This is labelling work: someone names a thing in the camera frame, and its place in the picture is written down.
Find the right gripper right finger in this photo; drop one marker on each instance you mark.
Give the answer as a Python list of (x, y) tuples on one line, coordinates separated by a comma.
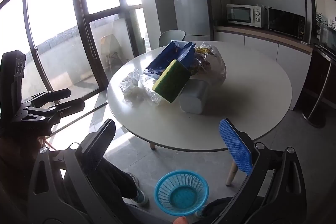
[(239, 151)]

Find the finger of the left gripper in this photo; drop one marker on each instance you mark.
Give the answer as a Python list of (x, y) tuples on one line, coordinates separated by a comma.
[(68, 108), (44, 98)]

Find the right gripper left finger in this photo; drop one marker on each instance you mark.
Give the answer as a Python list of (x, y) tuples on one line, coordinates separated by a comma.
[(94, 146)]

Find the white plastic container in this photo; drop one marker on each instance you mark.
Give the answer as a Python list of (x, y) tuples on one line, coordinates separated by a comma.
[(193, 96)]

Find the clear plastic wrap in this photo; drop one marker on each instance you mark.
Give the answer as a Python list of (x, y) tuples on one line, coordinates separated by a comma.
[(137, 87)]

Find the white plastic shopping bag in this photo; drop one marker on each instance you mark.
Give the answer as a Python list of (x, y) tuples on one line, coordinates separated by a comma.
[(218, 75)]

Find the yellow green sponge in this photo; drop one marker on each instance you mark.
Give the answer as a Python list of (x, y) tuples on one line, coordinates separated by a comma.
[(172, 81)]

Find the blue tissue pack wrapper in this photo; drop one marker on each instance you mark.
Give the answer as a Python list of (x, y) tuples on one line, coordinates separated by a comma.
[(175, 50)]

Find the clear yellow-print snack bag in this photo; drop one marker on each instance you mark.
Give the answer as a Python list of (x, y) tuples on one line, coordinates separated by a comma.
[(203, 58)]

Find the white kitchen counter cabinets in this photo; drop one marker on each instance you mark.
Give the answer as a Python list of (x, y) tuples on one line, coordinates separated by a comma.
[(293, 56)]

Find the person's right hand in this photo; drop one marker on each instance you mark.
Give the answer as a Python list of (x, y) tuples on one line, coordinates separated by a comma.
[(181, 220)]

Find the person's left sneaker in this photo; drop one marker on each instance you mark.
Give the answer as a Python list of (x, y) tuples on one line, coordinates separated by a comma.
[(141, 198)]

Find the person's sneaker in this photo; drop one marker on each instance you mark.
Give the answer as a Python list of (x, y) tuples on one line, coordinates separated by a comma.
[(199, 214), (141, 198)]

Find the round white table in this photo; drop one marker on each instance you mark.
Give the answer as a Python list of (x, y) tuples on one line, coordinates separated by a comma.
[(255, 97)]

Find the blue plastic waste basket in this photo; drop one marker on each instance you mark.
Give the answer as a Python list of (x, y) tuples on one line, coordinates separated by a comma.
[(181, 192)]

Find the balcony folding chair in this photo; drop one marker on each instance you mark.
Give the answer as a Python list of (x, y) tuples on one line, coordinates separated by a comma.
[(111, 53)]

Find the person's right sneaker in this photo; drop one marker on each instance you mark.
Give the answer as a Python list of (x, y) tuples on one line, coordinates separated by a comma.
[(199, 214)]

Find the green plastic chair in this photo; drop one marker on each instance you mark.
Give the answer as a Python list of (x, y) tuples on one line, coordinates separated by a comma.
[(170, 35)]

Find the black microwave oven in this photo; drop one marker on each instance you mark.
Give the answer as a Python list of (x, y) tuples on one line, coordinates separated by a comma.
[(286, 23)]

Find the white microwave oven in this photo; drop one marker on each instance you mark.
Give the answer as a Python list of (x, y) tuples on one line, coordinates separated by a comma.
[(247, 15)]

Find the grey refrigerator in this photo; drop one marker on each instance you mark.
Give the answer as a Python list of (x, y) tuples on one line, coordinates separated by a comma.
[(193, 18)]

